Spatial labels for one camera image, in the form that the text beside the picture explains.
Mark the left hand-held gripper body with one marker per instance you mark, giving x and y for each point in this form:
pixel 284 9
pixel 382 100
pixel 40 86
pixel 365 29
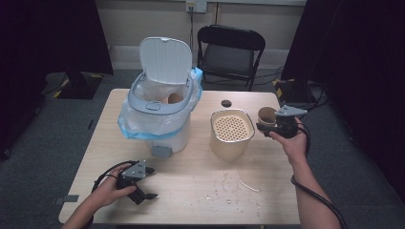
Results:
pixel 135 171

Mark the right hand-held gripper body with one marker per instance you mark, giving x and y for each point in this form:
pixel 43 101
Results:
pixel 288 125

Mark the brown paper cup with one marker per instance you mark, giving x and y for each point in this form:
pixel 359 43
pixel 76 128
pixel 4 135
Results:
pixel 266 116
pixel 174 98

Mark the white pedal trash can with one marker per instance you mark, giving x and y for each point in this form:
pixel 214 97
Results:
pixel 165 60

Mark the person's right hand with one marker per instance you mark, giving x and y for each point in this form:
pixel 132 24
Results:
pixel 296 148

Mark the person's left hand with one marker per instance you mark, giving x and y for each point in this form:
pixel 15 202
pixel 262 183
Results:
pixel 106 192

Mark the black stand base striped tape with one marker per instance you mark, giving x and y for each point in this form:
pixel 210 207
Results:
pixel 79 88
pixel 293 93

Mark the beige perforated strainer insert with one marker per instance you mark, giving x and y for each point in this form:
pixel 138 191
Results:
pixel 232 127

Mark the beige container with metal rim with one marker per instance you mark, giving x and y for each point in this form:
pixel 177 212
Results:
pixel 227 150

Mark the blue clear plastic bin liner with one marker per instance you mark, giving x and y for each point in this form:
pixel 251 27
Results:
pixel 140 124

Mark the water spill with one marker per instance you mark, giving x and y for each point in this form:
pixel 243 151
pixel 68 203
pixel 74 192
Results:
pixel 248 186

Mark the small black floor strip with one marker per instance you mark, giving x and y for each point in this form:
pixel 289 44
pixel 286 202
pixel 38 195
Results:
pixel 90 124

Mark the grey tape strip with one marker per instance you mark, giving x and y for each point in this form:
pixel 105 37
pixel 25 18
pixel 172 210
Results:
pixel 68 199

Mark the black folding chair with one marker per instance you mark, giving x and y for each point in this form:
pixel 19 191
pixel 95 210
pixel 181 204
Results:
pixel 227 58

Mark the dark curtain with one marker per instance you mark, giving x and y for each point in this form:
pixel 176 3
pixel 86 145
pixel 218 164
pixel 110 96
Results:
pixel 350 47
pixel 47 38

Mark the thin wall conduit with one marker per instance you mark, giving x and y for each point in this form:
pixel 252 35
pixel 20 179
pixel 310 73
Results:
pixel 217 14

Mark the white wall socket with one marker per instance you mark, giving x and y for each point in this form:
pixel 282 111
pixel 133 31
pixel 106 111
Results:
pixel 196 5

